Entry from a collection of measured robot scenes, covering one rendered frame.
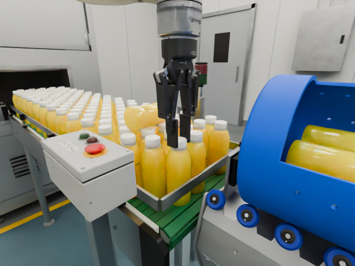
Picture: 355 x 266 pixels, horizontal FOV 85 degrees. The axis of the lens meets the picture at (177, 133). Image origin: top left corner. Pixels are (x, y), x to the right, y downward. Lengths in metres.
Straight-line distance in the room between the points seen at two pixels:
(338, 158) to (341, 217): 0.09
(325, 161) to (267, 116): 0.11
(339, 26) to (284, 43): 0.75
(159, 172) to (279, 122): 0.31
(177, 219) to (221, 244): 0.11
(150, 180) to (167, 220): 0.10
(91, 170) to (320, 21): 3.51
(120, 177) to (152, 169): 0.14
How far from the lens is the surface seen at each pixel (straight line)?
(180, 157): 0.47
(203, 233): 0.52
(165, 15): 0.42
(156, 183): 0.52
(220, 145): 0.63
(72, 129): 0.81
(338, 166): 0.38
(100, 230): 0.53
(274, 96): 0.36
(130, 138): 0.50
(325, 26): 3.60
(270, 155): 0.33
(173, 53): 0.41
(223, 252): 0.51
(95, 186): 0.36
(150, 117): 0.55
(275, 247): 0.46
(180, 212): 0.53
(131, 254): 0.63
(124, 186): 0.39
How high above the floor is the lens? 1.25
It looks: 20 degrees down
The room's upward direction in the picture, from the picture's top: straight up
